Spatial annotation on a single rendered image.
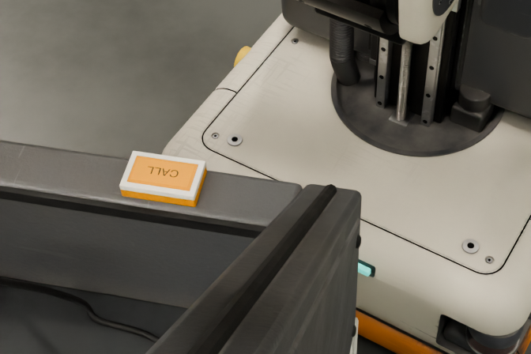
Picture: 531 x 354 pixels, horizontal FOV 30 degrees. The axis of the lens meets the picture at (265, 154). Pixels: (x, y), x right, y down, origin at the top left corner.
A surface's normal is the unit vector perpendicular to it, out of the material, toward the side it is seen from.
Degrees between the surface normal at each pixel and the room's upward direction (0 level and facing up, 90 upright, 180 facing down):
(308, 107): 0
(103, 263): 90
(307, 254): 43
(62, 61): 0
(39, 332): 0
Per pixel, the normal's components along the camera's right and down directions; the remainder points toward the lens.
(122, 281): -0.22, 0.76
